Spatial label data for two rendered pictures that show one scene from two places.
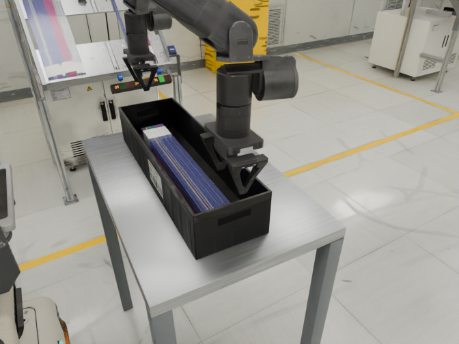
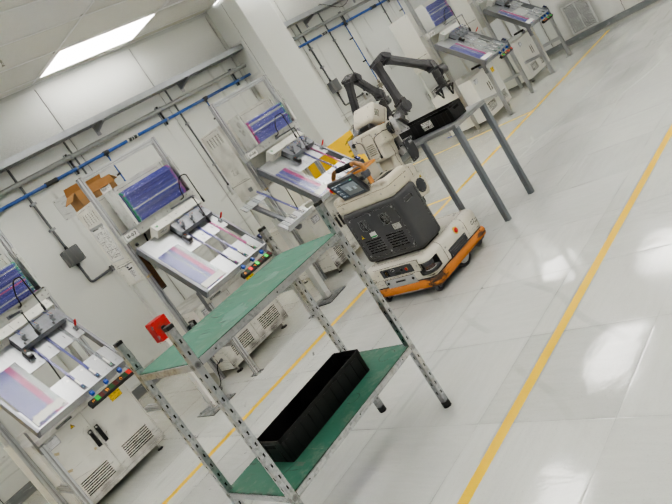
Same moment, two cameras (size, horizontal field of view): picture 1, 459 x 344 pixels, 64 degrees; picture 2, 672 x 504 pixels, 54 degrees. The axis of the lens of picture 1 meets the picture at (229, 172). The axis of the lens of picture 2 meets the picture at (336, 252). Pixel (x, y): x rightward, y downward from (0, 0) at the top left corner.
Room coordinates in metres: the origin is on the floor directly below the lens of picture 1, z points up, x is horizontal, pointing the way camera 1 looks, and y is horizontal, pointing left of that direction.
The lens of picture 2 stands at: (-3.81, 2.14, 1.46)
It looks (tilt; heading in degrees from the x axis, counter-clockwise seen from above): 12 degrees down; 349
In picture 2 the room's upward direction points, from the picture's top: 33 degrees counter-clockwise
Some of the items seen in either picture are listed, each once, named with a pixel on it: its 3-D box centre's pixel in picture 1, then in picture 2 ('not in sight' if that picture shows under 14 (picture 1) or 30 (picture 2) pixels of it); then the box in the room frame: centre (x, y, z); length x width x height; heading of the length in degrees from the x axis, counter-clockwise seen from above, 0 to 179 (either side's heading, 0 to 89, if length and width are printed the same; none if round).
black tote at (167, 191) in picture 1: (181, 160); (428, 123); (0.81, 0.12, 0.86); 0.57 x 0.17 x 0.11; 28
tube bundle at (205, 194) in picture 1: (182, 168); not in sight; (0.81, 0.12, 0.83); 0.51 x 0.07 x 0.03; 28
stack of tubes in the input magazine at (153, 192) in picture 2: not in sight; (151, 193); (1.67, 2.08, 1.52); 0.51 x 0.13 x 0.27; 121
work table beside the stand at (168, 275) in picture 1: (197, 278); (459, 173); (0.83, 0.10, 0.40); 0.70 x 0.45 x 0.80; 28
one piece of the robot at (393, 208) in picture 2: not in sight; (386, 209); (0.42, 0.87, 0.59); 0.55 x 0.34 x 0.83; 28
